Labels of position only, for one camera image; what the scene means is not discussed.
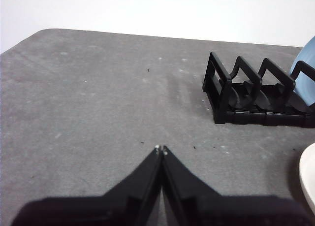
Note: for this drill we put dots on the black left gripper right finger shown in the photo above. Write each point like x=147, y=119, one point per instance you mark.
x=221, y=211

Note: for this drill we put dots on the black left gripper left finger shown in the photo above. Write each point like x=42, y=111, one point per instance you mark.
x=98, y=211

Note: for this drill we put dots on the pale cream plate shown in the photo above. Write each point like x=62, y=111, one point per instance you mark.
x=308, y=176

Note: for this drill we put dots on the black plate rack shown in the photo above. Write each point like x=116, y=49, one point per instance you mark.
x=246, y=112

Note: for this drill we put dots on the blue plate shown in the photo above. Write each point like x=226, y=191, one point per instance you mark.
x=306, y=85

